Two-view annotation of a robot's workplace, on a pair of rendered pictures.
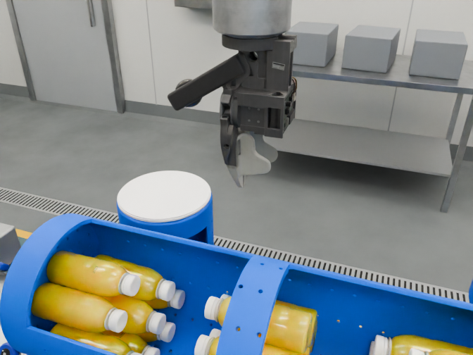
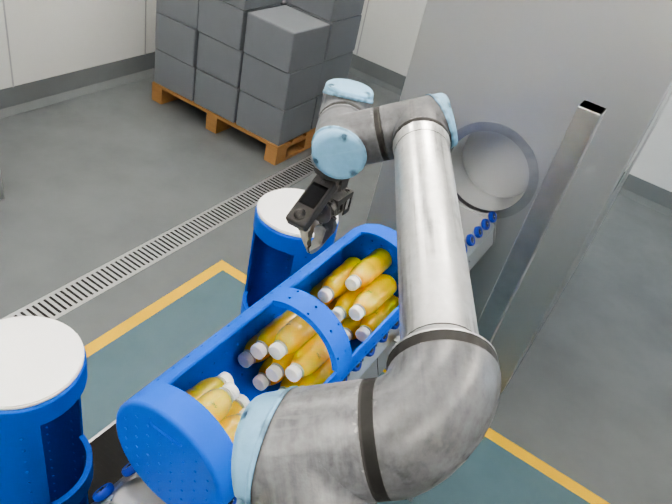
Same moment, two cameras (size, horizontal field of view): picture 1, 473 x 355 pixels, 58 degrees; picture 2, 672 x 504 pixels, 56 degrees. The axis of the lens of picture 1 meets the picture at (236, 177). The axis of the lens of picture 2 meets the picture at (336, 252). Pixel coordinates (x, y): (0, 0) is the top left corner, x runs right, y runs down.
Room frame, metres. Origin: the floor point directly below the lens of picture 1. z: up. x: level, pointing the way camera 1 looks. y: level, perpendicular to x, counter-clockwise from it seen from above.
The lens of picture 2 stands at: (0.37, 1.05, 2.21)
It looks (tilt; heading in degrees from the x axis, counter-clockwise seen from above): 37 degrees down; 276
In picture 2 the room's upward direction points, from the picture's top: 14 degrees clockwise
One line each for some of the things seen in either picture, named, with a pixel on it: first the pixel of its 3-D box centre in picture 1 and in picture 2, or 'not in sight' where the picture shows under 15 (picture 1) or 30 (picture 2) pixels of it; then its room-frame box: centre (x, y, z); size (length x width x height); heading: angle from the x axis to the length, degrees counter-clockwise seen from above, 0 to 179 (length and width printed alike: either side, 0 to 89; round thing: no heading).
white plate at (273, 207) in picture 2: not in sight; (298, 211); (0.70, -0.69, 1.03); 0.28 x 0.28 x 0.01
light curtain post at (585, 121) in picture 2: not in sight; (477, 347); (0.00, -0.51, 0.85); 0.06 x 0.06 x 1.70; 71
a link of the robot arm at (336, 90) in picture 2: not in sight; (343, 115); (0.52, -0.01, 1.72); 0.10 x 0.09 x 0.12; 100
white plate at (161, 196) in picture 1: (164, 194); (18, 359); (1.09, 0.22, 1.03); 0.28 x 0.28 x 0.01
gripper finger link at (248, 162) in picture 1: (249, 164); (324, 236); (0.51, -0.02, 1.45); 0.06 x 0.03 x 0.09; 71
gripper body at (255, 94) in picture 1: (257, 83); (328, 190); (0.52, -0.03, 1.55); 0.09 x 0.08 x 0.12; 71
